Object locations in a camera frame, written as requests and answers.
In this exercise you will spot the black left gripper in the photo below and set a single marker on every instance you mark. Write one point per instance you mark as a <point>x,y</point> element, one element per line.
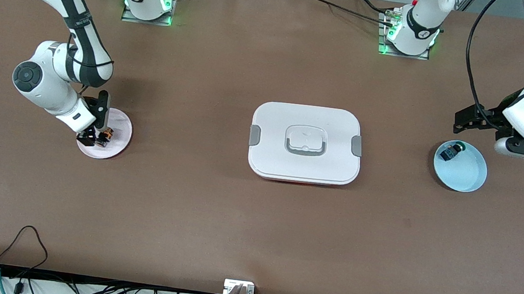
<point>490,115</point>

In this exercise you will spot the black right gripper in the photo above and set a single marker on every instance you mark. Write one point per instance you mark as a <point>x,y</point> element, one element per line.
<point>87,136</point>

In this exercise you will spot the orange push button switch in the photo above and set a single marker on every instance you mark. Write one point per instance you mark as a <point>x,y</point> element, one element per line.
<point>105,138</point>

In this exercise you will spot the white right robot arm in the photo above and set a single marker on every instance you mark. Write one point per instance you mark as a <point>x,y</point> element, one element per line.
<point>46,88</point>

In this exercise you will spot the white lidded storage box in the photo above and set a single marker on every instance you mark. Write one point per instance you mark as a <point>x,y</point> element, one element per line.
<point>302,161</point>

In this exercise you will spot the pink round plate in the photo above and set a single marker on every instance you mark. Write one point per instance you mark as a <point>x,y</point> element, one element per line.
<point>116,123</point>

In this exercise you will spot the small blue black part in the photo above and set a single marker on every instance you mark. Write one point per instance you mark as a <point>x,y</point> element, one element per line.
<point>450,152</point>

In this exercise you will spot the light blue round plate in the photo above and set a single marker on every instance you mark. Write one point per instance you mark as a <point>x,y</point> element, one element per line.
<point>463,175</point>

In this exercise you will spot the small white clamp device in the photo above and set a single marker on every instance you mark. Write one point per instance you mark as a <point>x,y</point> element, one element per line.
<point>232,285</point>

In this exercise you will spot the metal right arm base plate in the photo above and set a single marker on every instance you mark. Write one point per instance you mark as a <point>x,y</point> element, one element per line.
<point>131,17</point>

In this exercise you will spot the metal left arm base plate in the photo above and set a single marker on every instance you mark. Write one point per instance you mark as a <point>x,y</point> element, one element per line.
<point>386,50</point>

